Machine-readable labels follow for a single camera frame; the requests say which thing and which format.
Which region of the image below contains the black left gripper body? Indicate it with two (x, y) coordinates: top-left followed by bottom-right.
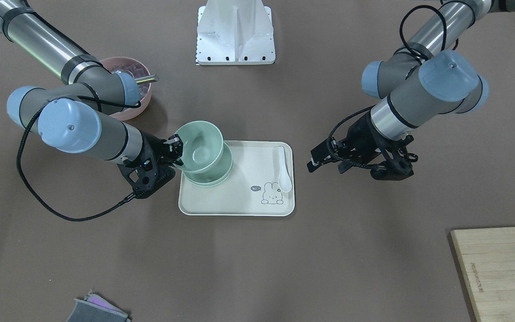
(318, 109), (418, 181)

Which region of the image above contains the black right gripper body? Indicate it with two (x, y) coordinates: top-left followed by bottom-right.
(118, 131), (176, 199)

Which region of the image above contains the green bowl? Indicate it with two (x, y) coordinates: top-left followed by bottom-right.
(182, 143), (233, 182)
(186, 177), (227, 187)
(174, 120), (224, 174)

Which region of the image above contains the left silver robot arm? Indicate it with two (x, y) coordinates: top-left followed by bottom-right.
(307, 0), (515, 181)

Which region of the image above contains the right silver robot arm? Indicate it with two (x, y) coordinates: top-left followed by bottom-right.
(0, 0), (182, 199)

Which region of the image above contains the green bowl on tray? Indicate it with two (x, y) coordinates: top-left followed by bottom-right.
(186, 177), (227, 187)

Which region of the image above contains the white ceramic spoon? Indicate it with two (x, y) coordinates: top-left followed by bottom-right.
(277, 146), (293, 192)

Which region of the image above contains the metal scoop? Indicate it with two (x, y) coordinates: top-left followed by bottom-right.
(134, 75), (159, 85)

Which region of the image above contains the cream rabbit tray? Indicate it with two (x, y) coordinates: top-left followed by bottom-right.
(178, 140), (295, 217)

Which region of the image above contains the pink bowl with ice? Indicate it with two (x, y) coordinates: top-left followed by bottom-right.
(99, 57), (153, 121)

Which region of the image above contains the grey folded cloth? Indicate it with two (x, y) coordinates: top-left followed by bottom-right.
(67, 292), (131, 322)

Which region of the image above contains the wooden cutting board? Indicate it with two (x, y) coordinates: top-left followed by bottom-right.
(450, 228), (515, 322)

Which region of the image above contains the right arm gripper cable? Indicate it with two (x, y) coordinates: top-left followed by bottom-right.
(16, 96), (142, 222)

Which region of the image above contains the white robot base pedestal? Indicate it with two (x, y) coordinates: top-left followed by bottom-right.
(195, 0), (276, 66)

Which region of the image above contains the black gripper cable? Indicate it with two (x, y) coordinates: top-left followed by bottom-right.
(326, 4), (460, 169)

